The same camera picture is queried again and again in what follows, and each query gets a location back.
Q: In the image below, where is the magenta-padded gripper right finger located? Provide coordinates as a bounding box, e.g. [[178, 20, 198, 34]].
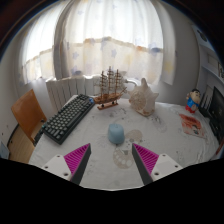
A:
[[131, 143, 184, 186]]

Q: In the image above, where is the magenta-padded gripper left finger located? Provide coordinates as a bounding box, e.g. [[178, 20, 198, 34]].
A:
[[41, 143, 92, 186]]

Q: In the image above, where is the light blue computer mouse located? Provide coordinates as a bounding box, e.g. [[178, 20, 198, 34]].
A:
[[107, 123, 126, 145]]

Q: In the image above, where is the red printed mouse pad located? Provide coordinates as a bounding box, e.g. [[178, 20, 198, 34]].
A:
[[178, 113, 207, 139]]

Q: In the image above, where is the white printed tablecloth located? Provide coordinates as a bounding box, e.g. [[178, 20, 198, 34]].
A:
[[29, 94, 221, 192]]

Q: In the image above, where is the black mechanical keyboard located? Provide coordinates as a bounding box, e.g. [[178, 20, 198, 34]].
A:
[[42, 93, 96, 146]]

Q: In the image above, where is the large white conch shell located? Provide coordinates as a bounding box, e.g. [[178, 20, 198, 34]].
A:
[[128, 77, 160, 117]]

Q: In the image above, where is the wooden chair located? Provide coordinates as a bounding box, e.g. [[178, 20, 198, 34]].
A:
[[7, 88, 48, 164]]

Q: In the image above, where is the wooden sailing ship model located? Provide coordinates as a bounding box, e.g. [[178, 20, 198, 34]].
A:
[[92, 65, 128, 111]]

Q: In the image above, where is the white radiator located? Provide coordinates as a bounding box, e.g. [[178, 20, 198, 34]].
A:
[[45, 74, 101, 113]]

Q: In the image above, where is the cartoon boy figure clock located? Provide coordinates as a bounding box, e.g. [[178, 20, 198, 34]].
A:
[[185, 88, 202, 115]]

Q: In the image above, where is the white radiator pipe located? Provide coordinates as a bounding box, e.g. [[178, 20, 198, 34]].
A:
[[123, 78, 140, 88]]

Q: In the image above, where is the black computer monitor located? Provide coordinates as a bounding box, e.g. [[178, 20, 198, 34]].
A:
[[199, 85, 224, 144]]

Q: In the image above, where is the white star-print curtain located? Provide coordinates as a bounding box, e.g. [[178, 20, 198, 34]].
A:
[[19, 0, 176, 86]]

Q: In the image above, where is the white wall shelf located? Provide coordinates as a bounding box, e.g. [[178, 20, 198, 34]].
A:
[[194, 23, 224, 81]]

